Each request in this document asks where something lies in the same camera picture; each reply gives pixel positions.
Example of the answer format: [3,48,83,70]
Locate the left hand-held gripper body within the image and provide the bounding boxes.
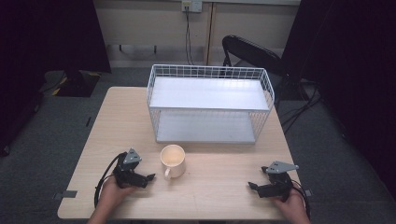
[112,147,149,189]

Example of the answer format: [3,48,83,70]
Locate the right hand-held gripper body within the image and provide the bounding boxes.
[257,160,300,202]

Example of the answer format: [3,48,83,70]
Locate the cream ceramic cup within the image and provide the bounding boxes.
[160,144,187,182]

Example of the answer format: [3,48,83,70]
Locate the white wire shelf rack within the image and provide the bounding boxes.
[146,63,276,145]

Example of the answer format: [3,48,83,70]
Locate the person's left hand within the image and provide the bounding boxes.
[98,179,138,214]

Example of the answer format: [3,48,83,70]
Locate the person's right hand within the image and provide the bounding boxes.
[273,186,308,220]

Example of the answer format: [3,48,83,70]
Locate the black stand base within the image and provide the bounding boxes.
[55,69,102,98]

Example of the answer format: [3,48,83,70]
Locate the black office chair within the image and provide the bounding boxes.
[221,35,286,77]

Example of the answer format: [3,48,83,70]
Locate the black curtain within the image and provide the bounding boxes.
[279,0,396,200]

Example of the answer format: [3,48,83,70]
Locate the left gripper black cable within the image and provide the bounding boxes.
[93,151,128,209]

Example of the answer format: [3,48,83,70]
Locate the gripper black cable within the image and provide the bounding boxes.
[290,179,312,219]
[93,151,128,209]

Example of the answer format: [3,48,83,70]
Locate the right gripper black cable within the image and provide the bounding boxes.
[290,179,312,219]

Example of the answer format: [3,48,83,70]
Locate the black floor cables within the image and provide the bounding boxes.
[279,78,323,135]

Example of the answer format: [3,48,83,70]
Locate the black wall cable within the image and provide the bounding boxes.
[184,5,196,66]

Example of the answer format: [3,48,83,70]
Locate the white wall socket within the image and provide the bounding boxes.
[181,0,204,14]

